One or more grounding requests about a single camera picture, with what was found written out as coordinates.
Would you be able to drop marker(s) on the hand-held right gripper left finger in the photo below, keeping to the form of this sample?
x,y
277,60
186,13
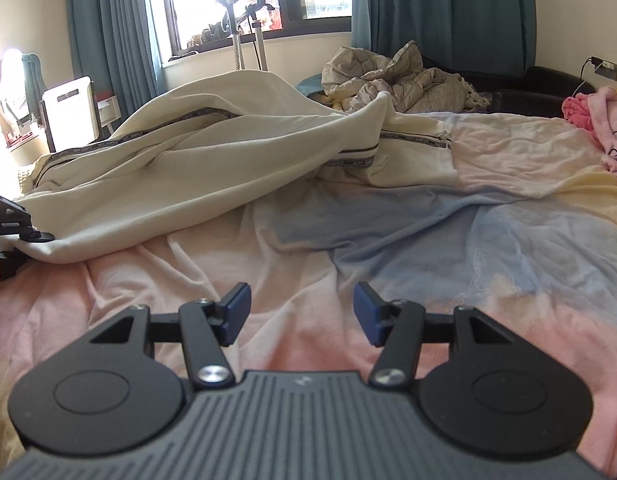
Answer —
x,y
238,306

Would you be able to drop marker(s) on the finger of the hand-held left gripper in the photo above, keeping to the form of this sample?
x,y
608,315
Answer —
x,y
37,235

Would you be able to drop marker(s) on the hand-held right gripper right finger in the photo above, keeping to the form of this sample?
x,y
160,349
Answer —
x,y
366,310

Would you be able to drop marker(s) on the cream pants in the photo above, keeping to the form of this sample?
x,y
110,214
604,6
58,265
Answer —
x,y
188,175

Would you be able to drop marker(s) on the black clothes pile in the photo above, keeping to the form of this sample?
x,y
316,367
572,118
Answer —
x,y
538,85

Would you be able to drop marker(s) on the pastel bed sheet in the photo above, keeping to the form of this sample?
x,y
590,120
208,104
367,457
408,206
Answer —
x,y
388,240

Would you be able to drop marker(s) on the white air purifier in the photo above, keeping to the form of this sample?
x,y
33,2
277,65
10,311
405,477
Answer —
x,y
68,115

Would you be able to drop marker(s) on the teal hanging towel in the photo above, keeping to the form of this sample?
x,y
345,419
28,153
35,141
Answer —
x,y
34,80

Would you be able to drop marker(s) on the small white side table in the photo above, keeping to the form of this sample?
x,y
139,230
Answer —
x,y
108,110

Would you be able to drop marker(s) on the teal curtain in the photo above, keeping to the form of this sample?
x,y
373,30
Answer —
x,y
438,5
113,35

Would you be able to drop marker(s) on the grey quilted jacket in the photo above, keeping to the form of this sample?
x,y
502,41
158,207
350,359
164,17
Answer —
x,y
388,80

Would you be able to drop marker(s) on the teal pillow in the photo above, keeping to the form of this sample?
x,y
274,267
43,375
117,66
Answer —
x,y
311,82

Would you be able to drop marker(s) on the pink garment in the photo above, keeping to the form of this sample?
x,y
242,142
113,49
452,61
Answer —
x,y
603,115

